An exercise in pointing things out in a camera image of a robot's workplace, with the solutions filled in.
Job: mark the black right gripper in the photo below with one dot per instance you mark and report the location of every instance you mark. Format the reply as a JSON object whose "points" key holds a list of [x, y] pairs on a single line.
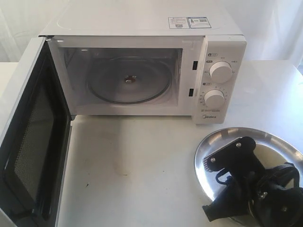
{"points": [[272, 196]]}

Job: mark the white microwave door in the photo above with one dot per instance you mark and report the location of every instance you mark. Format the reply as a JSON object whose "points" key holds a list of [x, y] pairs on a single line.
{"points": [[35, 126]]}

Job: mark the cream ceramic bowl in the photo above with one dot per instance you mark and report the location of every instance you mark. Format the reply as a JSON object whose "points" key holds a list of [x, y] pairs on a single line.
{"points": [[266, 153]]}

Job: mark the glass microwave turntable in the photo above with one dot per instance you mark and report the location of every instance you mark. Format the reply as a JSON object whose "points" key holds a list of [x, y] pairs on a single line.
{"points": [[129, 80]]}

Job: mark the white microwave oven body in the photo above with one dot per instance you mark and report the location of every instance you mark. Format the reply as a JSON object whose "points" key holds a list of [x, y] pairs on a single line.
{"points": [[189, 36]]}

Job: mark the round stainless steel tray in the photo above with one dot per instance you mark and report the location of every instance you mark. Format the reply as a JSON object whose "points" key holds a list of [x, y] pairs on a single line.
{"points": [[217, 140]]}

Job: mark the lower white timer knob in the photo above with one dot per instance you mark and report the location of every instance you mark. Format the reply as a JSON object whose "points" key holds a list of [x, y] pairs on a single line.
{"points": [[214, 99]]}

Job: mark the upper white control knob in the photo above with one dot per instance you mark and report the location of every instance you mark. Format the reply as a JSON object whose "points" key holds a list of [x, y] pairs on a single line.
{"points": [[220, 72]]}

